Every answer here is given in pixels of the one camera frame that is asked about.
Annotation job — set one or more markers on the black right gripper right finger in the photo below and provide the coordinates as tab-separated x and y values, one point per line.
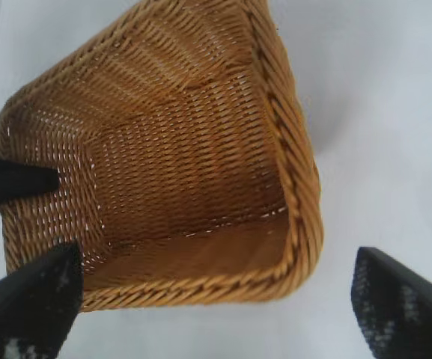
403	310

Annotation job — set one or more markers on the brown woven wicker basket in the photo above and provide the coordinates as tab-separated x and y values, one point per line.
182	149

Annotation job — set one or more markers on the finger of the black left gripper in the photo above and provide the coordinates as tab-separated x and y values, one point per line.
9	181

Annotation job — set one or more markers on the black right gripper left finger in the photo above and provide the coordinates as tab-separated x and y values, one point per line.
28	306

